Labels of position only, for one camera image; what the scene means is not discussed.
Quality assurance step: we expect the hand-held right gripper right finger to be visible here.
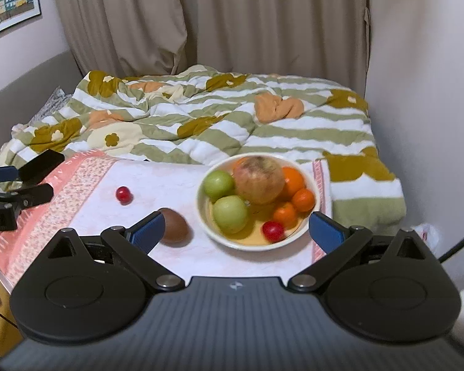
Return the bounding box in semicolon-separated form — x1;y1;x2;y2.
287;211;437;293

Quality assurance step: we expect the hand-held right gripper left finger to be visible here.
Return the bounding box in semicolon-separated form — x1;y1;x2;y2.
46;211;186;292

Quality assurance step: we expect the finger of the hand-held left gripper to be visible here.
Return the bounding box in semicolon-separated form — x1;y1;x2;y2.
0;149;66;185
0;183;54;214

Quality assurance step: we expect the brown kiwi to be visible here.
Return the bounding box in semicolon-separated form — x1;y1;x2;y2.
157;208;189;245

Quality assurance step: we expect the cream oval bowl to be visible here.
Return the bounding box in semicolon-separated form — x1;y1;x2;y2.
196;154;318;252

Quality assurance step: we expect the small green apple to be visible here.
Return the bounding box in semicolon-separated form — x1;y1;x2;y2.
204;169;236;202
212;195;251;235

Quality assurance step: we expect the pink floral tablecloth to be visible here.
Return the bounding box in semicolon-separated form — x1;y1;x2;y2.
0;151;333;283

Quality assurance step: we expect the grey patterned cloth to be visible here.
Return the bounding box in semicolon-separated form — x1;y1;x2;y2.
33;86;76;124

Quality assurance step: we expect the white plastic bag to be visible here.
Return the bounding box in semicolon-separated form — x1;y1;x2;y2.
410;222;439;256

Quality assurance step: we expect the yellow box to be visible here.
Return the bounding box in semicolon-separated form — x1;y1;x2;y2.
0;268;24;358

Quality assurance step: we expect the green striped floral blanket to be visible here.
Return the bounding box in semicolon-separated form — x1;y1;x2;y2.
0;64;406;227

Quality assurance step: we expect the beige curtain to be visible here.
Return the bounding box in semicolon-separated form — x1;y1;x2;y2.
50;0;372;97

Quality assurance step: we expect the grey bed frame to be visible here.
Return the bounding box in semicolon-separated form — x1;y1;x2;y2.
0;48;82;132

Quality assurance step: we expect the black cable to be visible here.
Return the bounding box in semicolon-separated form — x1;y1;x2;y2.
437;224;464;263

